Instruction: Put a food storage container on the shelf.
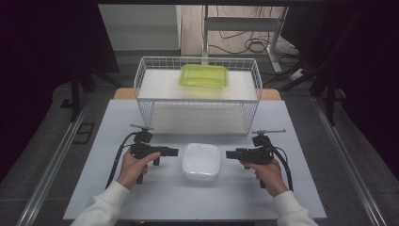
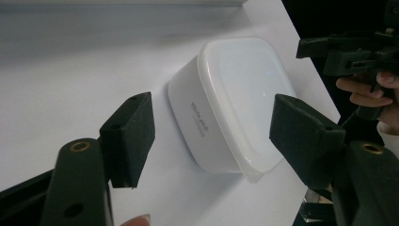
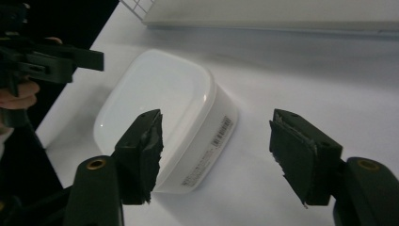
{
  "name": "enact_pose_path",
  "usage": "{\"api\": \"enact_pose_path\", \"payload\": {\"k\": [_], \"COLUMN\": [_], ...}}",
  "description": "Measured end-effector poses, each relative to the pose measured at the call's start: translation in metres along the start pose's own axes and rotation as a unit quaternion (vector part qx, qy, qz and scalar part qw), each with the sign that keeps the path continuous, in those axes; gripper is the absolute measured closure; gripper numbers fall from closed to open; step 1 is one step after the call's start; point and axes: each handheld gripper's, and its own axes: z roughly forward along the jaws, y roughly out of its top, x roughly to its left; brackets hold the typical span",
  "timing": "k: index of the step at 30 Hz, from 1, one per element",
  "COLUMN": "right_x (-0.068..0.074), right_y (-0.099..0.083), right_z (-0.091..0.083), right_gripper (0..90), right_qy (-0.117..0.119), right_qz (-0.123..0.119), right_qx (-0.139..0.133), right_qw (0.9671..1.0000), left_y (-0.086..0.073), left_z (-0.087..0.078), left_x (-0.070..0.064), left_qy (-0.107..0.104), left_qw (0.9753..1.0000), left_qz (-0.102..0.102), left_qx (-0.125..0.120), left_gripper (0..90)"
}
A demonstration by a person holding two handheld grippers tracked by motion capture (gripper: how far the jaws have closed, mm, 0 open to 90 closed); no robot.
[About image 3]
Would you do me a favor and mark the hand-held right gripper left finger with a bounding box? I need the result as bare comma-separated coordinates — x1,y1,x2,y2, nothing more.
112,108,165,206

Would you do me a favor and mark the white wire basket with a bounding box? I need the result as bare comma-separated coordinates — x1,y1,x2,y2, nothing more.
120,0,399,32

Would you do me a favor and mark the white square lidded box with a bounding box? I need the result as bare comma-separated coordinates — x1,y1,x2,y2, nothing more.
92,48,239,195

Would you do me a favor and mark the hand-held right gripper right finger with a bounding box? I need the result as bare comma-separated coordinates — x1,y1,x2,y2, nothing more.
268,108,344,209

